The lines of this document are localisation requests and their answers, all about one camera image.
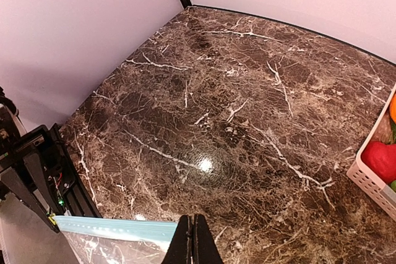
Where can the clear zip top bag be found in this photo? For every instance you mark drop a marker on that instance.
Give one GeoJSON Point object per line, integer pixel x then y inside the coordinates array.
{"type": "Point", "coordinates": [100, 240]}

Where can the pink plastic basket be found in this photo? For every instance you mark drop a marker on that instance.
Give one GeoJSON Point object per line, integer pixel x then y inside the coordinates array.
{"type": "Point", "coordinates": [368, 181]}

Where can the orange tangerine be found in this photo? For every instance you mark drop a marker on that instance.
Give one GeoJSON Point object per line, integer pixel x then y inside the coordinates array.
{"type": "Point", "coordinates": [392, 108]}

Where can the green leafy lettuce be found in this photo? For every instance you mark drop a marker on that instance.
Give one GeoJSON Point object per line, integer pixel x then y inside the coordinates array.
{"type": "Point", "coordinates": [392, 139]}

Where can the red strawberry toy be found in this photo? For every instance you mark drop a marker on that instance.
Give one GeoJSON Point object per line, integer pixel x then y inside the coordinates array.
{"type": "Point", "coordinates": [380, 158]}

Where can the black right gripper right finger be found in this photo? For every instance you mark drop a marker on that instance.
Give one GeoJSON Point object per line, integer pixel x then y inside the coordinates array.
{"type": "Point", "coordinates": [204, 249]}

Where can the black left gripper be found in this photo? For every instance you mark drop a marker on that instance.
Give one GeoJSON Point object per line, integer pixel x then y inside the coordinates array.
{"type": "Point", "coordinates": [24, 172]}

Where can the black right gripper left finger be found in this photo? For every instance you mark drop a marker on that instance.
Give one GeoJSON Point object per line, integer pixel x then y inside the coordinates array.
{"type": "Point", "coordinates": [181, 245]}

